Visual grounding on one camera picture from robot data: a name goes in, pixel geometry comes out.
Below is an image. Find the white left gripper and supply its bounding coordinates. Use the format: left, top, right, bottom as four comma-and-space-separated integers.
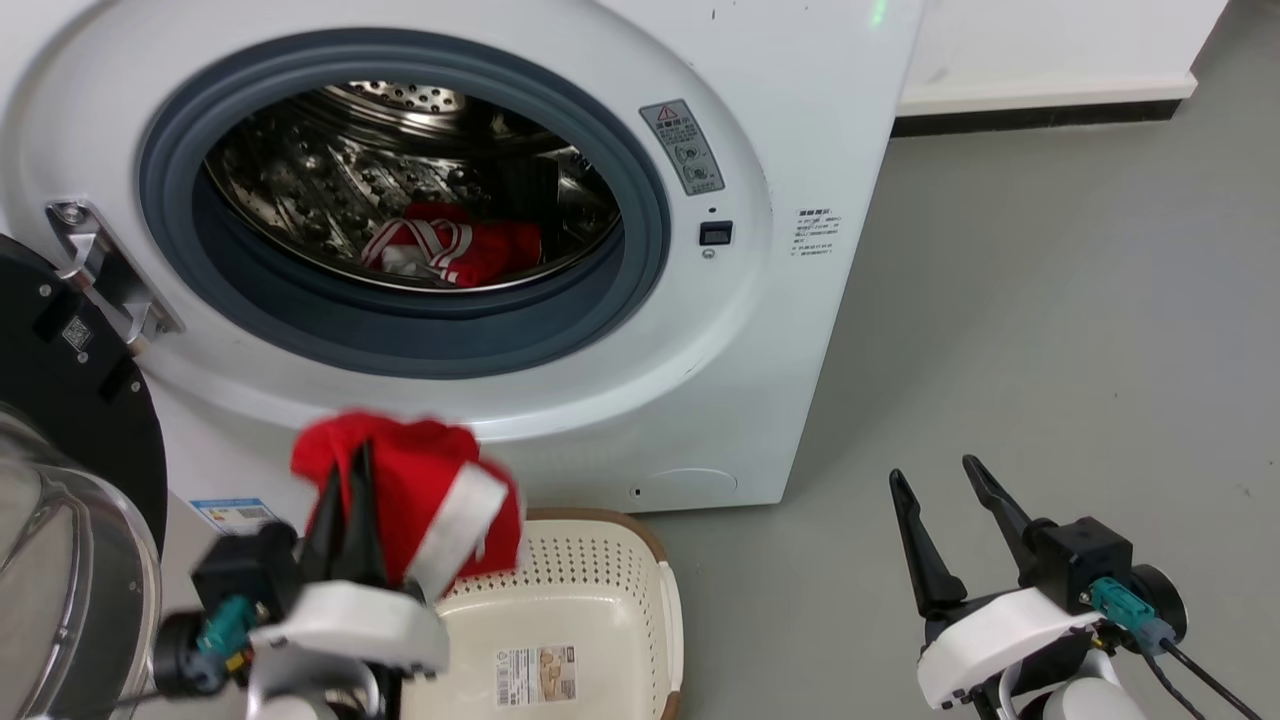
248, 439, 452, 681

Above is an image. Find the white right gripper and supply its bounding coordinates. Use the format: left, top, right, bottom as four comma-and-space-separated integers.
888, 454, 1103, 712

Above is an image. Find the red garment with white band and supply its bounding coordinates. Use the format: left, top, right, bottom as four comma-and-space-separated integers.
289, 410, 529, 603

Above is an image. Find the paper label on basket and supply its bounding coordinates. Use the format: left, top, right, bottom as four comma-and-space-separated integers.
495, 644, 580, 709

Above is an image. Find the cream plastic laundry basket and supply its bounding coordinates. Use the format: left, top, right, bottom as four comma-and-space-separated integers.
398, 508, 687, 720

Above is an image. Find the white front-load washing machine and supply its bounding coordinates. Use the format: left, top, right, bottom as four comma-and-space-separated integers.
0, 0, 927, 533

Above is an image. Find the blue energy label sticker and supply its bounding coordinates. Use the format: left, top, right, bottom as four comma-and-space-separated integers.
189, 497, 280, 536

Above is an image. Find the grey rubber door gasket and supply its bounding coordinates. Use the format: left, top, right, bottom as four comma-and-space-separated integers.
137, 28, 673, 381

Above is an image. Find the round filter cover panel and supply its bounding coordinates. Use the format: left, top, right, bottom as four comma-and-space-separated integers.
640, 467, 740, 503

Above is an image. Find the black glass washer door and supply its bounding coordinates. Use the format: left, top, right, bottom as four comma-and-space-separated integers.
0, 234, 169, 720

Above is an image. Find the red white striped garment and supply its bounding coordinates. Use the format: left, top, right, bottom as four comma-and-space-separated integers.
360, 202, 544, 291

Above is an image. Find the small white text sticker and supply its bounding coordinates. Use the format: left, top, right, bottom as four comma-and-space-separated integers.
794, 207, 842, 260

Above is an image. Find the silver metal door hinge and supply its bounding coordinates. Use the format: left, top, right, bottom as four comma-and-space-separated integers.
45, 198, 187, 357

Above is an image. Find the stainless steel washer drum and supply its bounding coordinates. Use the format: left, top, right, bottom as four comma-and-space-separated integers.
204, 80, 626, 296

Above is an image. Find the grey warning sticker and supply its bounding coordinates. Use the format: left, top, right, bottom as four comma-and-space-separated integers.
639, 98, 726, 198

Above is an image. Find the black cable with teal plug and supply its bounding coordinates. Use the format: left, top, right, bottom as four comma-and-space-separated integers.
196, 594, 259, 673
1089, 577, 1266, 720

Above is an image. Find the white wall ledge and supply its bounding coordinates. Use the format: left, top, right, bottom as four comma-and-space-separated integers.
897, 0, 1233, 118

